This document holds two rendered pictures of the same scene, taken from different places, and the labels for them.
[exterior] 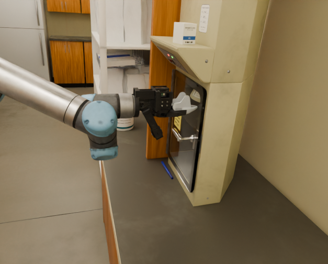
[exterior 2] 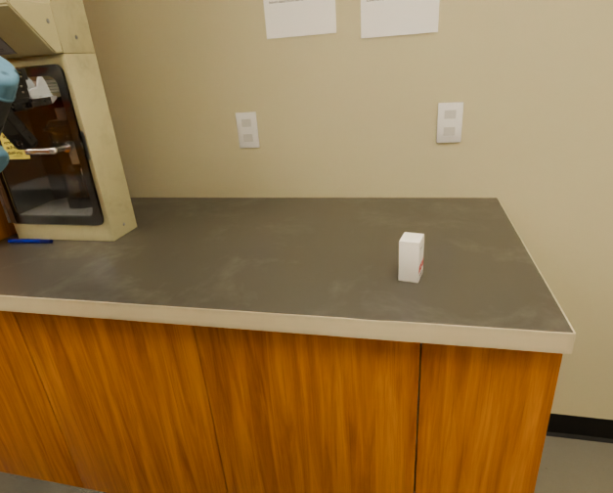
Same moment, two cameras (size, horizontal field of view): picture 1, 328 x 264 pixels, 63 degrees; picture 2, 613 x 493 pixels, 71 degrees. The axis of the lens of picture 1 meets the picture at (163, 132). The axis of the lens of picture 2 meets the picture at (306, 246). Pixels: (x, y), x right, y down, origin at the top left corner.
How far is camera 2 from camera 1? 0.61 m
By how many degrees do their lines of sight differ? 52
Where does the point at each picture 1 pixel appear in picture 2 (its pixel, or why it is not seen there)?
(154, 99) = not seen: hidden behind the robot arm
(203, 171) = (105, 185)
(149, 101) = not seen: outside the picture
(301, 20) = not seen: outside the picture
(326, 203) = (228, 173)
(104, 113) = (0, 63)
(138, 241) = (95, 284)
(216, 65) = (60, 27)
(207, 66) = (51, 28)
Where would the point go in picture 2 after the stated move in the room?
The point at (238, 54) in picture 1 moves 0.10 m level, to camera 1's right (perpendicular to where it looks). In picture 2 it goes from (77, 13) to (113, 15)
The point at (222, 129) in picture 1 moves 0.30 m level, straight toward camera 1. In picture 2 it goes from (101, 119) to (156, 125)
